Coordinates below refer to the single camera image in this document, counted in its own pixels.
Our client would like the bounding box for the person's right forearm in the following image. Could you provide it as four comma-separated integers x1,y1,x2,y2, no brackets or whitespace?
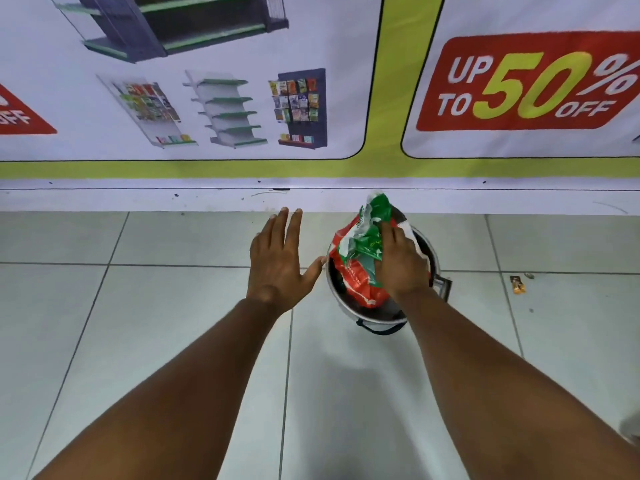
394,288,640,480

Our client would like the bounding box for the red green white plastic bag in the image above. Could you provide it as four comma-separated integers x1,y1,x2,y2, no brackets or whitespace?
328,191,419,309

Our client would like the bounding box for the person's right hand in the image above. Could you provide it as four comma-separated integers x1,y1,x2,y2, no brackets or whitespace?
373,220,434,301

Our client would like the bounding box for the printed wall banner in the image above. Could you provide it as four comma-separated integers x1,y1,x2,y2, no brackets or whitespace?
0,0,640,215

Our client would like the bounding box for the person's left hand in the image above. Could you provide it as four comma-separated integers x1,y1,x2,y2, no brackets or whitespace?
246,207,327,316

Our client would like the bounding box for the silver metal pedal bin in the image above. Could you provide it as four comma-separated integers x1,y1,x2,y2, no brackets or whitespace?
325,207,454,336

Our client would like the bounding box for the person's left forearm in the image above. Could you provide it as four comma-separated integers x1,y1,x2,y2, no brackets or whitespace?
32,296,294,480

